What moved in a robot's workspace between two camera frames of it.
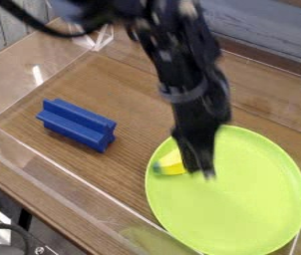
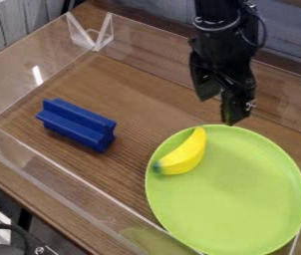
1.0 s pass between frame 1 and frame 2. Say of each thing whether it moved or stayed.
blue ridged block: stayed
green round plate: stayed
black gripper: moved
